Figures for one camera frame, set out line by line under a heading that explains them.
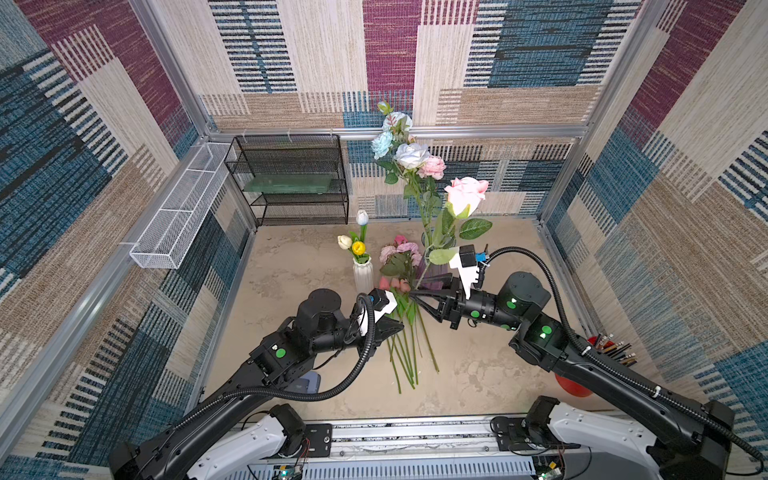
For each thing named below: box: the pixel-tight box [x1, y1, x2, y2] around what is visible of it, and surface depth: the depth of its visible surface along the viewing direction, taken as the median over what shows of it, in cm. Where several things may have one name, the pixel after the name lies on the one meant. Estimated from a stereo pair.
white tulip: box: [337, 234, 352, 250], surface depth 77 cm
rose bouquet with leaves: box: [371, 101, 447, 249], surface depth 77 cm
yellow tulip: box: [352, 241, 367, 256], surface depth 74 cm
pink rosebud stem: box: [414, 177, 493, 289], surface depth 46 cm
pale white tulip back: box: [356, 209, 369, 242], surface depth 83 cm
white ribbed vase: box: [352, 256, 374, 295], surface depth 91 cm
